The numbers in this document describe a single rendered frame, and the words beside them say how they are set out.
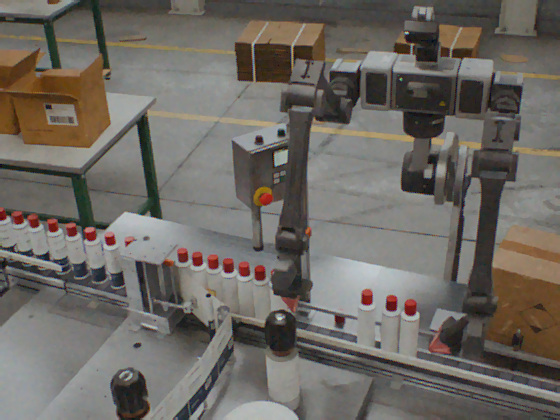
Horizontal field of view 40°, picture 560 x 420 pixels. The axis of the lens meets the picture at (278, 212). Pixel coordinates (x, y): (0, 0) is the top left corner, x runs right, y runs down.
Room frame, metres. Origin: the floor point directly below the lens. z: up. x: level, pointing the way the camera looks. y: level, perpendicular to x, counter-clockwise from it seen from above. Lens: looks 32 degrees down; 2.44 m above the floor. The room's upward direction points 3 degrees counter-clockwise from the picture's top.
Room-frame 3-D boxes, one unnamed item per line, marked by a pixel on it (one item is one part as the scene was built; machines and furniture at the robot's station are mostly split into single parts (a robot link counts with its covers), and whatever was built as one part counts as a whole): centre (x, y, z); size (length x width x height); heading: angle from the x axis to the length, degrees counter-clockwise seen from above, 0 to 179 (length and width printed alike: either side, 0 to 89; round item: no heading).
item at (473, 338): (1.54, -0.50, 1.10); 0.11 x 0.09 x 0.12; 161
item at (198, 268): (1.93, 0.25, 0.98); 0.05 x 0.05 x 0.20
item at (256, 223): (1.96, 0.07, 1.18); 0.04 x 0.04 x 0.21
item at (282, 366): (1.51, 0.01, 1.03); 0.09 x 0.09 x 0.30
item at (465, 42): (6.14, -1.38, 0.11); 0.65 x 0.54 x 0.22; 68
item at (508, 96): (2.09, -0.68, 1.45); 0.09 x 0.08 x 0.12; 71
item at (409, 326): (1.65, -0.35, 0.98); 0.05 x 0.05 x 0.20
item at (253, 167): (1.92, 0.02, 1.38); 0.17 x 0.10 x 0.19; 120
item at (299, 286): (1.73, -0.03, 1.13); 0.10 x 0.07 x 0.07; 66
